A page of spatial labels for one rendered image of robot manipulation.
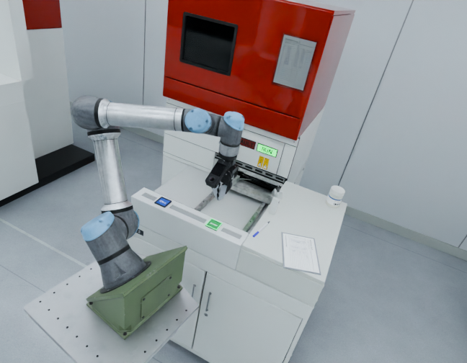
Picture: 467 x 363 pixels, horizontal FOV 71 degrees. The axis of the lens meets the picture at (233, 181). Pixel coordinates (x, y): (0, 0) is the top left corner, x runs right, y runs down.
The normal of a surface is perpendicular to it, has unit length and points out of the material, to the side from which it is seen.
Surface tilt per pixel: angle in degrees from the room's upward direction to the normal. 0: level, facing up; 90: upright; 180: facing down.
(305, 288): 90
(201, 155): 90
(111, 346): 0
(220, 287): 90
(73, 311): 0
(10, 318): 0
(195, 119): 66
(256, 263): 90
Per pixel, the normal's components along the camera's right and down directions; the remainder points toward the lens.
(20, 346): 0.17, -0.84
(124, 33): -0.42, 0.42
